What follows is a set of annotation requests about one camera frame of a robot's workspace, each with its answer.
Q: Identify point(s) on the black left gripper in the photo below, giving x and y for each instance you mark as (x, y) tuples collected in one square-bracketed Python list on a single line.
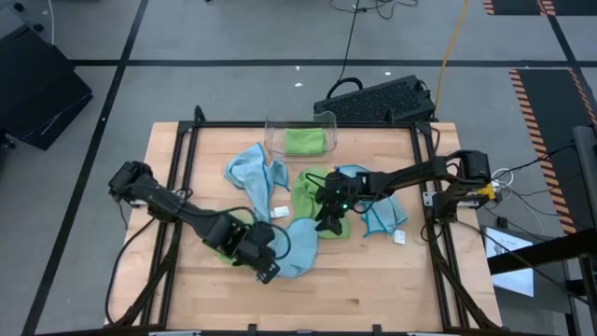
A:
[(259, 252)]

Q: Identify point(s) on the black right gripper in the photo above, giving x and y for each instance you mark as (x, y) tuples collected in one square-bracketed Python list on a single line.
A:
[(340, 191)]

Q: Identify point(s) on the green microfiber towel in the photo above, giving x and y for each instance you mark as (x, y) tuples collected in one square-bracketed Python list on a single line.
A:
[(303, 200), (221, 254), (305, 141)]

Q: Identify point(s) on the blue microfiber towel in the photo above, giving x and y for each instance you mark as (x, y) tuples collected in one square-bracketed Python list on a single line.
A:
[(298, 247), (387, 217), (252, 175)]

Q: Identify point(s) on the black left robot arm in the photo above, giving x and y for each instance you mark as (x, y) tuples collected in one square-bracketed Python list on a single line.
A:
[(182, 212)]

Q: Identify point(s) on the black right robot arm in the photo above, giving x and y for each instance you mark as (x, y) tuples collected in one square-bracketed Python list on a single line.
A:
[(410, 175)]

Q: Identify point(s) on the clear plastic bin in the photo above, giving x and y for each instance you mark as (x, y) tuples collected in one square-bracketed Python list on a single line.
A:
[(275, 140)]

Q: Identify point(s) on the yellow connector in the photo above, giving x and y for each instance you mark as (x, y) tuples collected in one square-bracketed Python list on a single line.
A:
[(487, 191)]

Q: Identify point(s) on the white printed sheet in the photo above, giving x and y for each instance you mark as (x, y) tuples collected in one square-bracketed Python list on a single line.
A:
[(508, 275)]

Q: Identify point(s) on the black metal stand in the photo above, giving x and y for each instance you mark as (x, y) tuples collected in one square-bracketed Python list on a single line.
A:
[(536, 252)]

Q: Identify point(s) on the black mat striped edges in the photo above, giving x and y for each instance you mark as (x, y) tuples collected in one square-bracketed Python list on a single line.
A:
[(517, 5), (550, 107)]

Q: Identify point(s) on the large black box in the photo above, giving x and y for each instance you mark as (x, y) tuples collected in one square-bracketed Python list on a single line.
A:
[(37, 93)]

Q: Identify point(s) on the grey post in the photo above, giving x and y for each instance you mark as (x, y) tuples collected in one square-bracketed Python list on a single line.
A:
[(585, 177)]

